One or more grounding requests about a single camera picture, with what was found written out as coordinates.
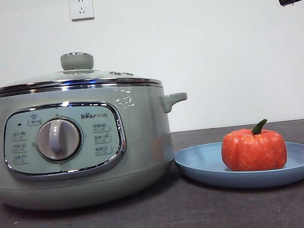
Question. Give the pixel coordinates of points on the orange toy pumpkin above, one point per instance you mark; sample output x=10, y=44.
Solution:
x=251, y=150

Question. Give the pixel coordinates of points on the glass lid with green knob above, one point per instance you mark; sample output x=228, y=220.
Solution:
x=77, y=61

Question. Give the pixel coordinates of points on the blue round plate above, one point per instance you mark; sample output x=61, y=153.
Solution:
x=200, y=163

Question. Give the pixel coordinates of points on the pale green electric steamer pot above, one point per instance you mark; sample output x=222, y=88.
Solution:
x=142, y=126

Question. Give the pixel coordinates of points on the white wall socket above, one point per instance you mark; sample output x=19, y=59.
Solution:
x=81, y=7

